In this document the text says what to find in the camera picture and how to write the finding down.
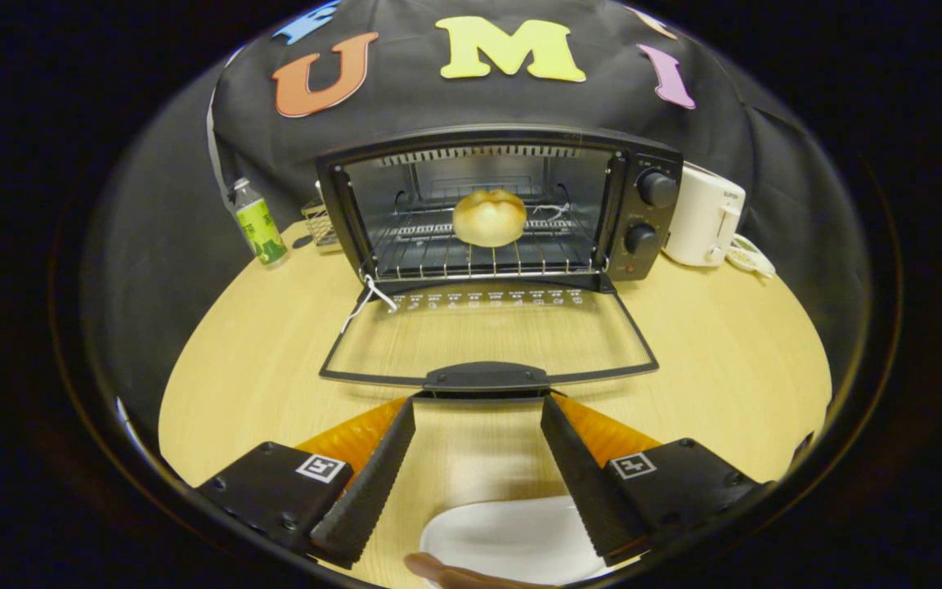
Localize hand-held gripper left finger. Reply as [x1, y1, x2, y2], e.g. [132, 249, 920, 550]
[195, 397, 417, 569]

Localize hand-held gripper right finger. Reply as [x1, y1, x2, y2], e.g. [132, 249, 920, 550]
[540, 393, 766, 567]

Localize black toaster oven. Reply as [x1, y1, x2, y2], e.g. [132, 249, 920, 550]
[316, 124, 683, 402]

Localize round bread bun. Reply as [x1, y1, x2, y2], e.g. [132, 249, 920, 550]
[452, 188, 527, 248]

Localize white pop-up toaster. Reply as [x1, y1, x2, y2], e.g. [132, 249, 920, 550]
[663, 162, 747, 268]

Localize white square plate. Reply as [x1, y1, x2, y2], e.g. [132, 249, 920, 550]
[419, 495, 612, 588]

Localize small divided snack dish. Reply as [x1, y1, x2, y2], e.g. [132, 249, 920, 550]
[724, 233, 777, 281]

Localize green label plastic bottle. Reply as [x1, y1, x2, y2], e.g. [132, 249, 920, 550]
[231, 178, 289, 268]

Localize small wire metal basket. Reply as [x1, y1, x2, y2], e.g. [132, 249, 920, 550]
[302, 180, 342, 248]

